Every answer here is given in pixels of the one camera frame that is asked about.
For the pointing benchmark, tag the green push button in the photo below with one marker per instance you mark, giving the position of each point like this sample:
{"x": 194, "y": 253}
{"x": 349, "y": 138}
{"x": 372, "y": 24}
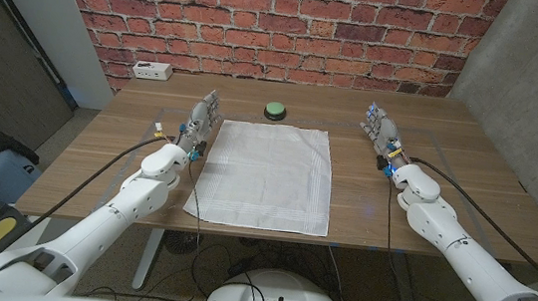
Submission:
{"x": 275, "y": 108}

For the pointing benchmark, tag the red brick printed backdrop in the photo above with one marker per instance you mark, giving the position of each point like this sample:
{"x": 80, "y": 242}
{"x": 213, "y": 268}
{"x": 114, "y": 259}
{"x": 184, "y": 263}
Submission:
{"x": 281, "y": 31}

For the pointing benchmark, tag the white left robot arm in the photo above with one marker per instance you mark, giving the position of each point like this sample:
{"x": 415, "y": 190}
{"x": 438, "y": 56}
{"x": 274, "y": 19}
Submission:
{"x": 89, "y": 237}

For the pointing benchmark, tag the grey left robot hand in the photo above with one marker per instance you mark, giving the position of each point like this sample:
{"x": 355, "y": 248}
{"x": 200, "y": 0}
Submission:
{"x": 198, "y": 123}

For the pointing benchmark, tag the white handkerchief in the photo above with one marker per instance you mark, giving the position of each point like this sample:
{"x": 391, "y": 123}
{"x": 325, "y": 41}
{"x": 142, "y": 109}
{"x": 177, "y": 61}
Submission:
{"x": 266, "y": 175}

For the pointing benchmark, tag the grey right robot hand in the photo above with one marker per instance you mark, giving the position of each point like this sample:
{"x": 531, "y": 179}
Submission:
{"x": 386, "y": 133}

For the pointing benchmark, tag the white power strip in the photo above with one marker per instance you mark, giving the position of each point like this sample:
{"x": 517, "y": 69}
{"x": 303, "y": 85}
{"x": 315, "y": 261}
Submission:
{"x": 152, "y": 70}

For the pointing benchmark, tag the yellow foot pedal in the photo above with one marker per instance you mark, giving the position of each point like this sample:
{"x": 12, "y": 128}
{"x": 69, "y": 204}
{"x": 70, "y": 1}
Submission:
{"x": 3, "y": 228}

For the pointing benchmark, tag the metal table leg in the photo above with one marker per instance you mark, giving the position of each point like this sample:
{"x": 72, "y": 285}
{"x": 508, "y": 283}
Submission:
{"x": 404, "y": 290}
{"x": 147, "y": 258}

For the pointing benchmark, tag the black round fan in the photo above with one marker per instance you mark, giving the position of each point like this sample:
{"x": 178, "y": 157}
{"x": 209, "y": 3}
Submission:
{"x": 181, "y": 242}

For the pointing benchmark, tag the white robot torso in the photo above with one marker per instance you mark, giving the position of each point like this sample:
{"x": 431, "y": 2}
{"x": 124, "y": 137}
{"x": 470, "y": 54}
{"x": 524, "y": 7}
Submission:
{"x": 293, "y": 298}

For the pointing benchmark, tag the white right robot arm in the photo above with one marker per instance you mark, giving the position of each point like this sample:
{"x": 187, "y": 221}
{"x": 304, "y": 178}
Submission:
{"x": 463, "y": 256}

